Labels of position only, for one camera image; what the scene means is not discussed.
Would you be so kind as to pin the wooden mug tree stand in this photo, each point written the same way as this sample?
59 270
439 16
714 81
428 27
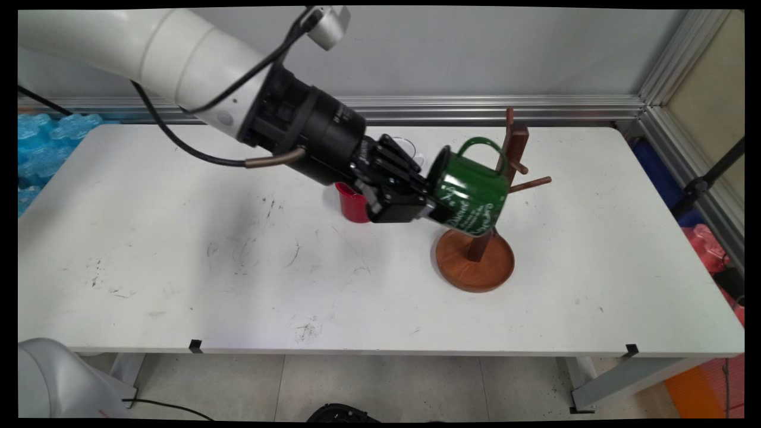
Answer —
475 267

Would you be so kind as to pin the grey table leg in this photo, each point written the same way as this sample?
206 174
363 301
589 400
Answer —
128 365
624 380

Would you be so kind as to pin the blue foam sheet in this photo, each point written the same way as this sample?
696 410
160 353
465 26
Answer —
41 148

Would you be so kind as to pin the black round floor object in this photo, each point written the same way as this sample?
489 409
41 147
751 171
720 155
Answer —
342 413

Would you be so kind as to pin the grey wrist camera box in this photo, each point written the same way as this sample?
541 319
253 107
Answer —
330 27

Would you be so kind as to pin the aluminium side frame rail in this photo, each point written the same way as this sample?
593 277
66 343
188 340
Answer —
666 134

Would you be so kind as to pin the black tripod leg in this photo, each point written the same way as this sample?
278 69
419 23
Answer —
695 187

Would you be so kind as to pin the long aluminium frame rail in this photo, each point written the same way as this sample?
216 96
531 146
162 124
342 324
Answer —
475 110

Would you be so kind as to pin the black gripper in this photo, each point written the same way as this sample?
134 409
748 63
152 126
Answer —
333 142

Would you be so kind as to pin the black table edge clip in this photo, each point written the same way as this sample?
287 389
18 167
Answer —
195 346
631 351

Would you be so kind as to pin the aluminium upright frame post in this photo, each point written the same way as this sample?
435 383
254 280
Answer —
678 59

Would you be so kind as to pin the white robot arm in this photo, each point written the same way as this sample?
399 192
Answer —
148 53

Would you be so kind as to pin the orange floor object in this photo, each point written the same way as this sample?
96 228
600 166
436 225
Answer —
689 392

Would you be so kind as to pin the small black box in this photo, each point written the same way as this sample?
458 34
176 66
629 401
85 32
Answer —
728 285

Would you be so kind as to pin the dark blue box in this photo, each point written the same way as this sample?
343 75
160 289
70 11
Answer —
657 172

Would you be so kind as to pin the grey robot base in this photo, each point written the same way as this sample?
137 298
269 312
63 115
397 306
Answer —
53 380

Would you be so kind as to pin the red enamel mug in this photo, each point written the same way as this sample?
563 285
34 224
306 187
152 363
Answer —
354 208

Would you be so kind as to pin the green enamel mug white lettering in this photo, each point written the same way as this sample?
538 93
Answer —
475 190

